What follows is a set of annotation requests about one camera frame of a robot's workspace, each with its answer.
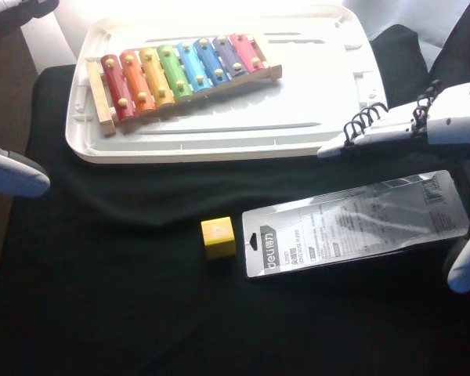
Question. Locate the white plastic box lid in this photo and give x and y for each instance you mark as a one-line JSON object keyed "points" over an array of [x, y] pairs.
{"points": [[227, 145]]}

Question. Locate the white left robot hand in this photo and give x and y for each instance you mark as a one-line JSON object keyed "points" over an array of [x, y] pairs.
{"points": [[15, 176]]}

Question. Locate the rainbow wooden xylophone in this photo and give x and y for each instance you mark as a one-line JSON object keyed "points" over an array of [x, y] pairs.
{"points": [[168, 74]]}

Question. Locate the black table cloth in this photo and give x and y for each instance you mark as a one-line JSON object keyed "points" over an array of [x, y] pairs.
{"points": [[219, 333]]}

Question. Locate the yellow cube block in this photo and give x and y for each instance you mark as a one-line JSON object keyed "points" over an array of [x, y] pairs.
{"points": [[218, 239]]}

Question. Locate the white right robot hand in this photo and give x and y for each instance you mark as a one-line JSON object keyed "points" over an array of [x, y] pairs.
{"points": [[454, 125]]}

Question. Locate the clear Deli blister package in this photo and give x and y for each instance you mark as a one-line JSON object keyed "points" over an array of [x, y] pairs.
{"points": [[356, 231]]}

